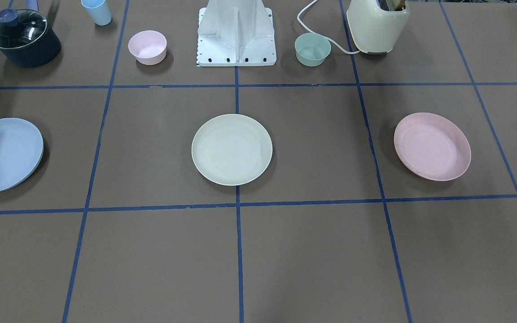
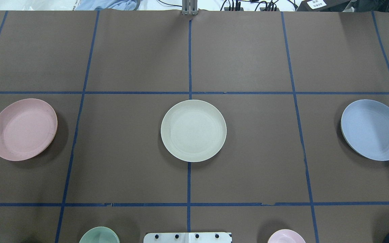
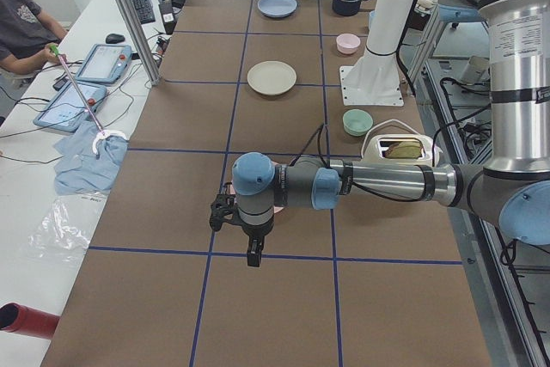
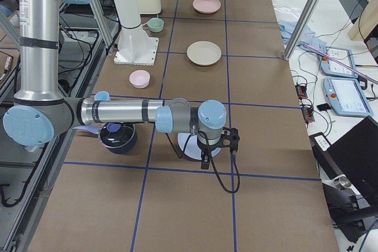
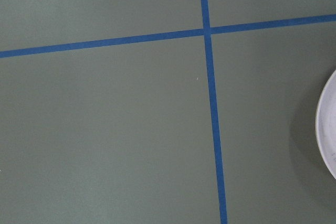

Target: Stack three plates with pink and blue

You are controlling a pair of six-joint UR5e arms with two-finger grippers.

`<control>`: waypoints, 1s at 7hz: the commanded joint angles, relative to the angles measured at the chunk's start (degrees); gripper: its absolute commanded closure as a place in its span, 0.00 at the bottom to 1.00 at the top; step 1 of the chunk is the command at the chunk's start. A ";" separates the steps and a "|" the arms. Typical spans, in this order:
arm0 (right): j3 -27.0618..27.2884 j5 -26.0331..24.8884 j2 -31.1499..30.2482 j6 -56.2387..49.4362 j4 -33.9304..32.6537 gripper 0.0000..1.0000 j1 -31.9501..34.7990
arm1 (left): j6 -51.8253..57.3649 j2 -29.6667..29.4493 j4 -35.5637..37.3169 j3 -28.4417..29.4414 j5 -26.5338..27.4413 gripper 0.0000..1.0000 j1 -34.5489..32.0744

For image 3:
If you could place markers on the pink plate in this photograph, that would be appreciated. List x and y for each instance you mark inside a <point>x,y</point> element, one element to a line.
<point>276,208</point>

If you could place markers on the blue plate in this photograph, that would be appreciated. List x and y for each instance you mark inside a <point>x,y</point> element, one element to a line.
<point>277,8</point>

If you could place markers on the cream toaster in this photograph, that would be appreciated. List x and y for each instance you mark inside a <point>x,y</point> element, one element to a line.
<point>393,141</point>

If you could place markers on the green bowl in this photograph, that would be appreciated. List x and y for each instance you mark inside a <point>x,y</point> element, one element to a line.
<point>357,122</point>

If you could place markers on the beige plate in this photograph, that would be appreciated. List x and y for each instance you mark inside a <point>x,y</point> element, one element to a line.
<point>271,78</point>

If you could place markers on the toast slice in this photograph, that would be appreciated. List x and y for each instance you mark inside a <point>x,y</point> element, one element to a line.
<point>404,150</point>

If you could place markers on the clear plastic bag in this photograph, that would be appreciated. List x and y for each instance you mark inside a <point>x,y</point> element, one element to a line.
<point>65,232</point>

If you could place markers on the pink reacher grabber stick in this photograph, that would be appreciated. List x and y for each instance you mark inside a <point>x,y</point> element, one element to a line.
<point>102,134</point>

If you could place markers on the blue cloth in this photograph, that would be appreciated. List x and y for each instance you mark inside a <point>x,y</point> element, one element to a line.
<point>80,170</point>

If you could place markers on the pink bowl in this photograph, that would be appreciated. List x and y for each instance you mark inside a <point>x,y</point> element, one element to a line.
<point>347,43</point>

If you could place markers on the lower teach pendant tablet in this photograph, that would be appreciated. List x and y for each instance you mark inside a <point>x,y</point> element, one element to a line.
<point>66,111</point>

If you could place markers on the teach pendant tablet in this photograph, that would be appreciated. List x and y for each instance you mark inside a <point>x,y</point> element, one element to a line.
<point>66,111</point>
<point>104,64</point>

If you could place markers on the upper teach pendant tablet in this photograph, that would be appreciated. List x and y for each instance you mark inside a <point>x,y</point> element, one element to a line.
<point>104,64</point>

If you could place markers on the red tube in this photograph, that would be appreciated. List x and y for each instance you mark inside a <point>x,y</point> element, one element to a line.
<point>20,319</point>

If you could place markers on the black computer mouse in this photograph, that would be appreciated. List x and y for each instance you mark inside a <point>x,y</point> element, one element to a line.
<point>114,38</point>

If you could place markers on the light blue cup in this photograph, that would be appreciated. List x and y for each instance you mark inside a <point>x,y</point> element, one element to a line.
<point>372,15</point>

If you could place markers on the black keyboard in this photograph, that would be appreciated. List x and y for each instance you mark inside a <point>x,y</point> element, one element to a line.
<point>144,10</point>

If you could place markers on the seated person grey shirt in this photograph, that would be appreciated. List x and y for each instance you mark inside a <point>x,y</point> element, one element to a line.
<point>27,35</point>

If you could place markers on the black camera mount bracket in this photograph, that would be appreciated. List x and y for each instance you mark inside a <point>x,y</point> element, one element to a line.
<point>223,210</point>

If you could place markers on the aluminium frame post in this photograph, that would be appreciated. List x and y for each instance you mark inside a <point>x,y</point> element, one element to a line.
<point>135,29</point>

